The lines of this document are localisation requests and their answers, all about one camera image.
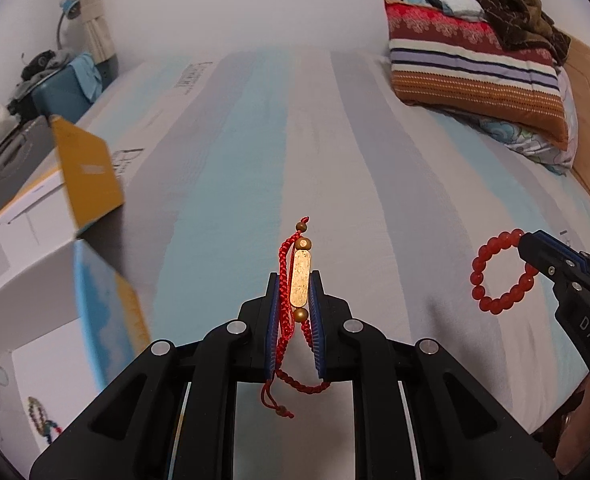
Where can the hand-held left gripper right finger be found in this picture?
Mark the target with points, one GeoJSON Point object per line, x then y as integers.
{"type": "Point", "coordinates": [317, 335]}

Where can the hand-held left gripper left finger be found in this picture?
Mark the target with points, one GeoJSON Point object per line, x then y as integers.
{"type": "Point", "coordinates": [273, 330]}

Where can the person's right hand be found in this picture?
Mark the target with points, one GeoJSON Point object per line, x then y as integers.
{"type": "Point", "coordinates": [587, 410]}

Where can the floral pillow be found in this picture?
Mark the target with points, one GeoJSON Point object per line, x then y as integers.
{"type": "Point", "coordinates": [540, 147]}

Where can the striped red orange cushion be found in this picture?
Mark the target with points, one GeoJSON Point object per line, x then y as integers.
{"type": "Point", "coordinates": [475, 70]}

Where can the brown fleece blanket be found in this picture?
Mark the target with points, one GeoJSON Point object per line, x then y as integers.
{"type": "Point", "coordinates": [515, 7]}

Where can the long white cardboard box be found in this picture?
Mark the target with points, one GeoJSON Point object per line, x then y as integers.
{"type": "Point", "coordinates": [27, 200]}

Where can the light blue cloth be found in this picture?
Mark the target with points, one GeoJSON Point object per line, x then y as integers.
{"type": "Point", "coordinates": [89, 77]}

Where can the grey suitcase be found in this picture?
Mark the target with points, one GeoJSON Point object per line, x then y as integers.
{"type": "Point", "coordinates": [10, 160]}

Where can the blue suitcase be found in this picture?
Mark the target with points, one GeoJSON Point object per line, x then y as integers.
{"type": "Point", "coordinates": [55, 95]}

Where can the black bag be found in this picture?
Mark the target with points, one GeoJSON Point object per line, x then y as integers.
{"type": "Point", "coordinates": [37, 67]}

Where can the beige curtain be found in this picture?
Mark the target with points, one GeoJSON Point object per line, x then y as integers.
{"type": "Point", "coordinates": [95, 5]}

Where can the blue desk lamp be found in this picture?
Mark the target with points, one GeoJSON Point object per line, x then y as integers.
{"type": "Point", "coordinates": [71, 7]}

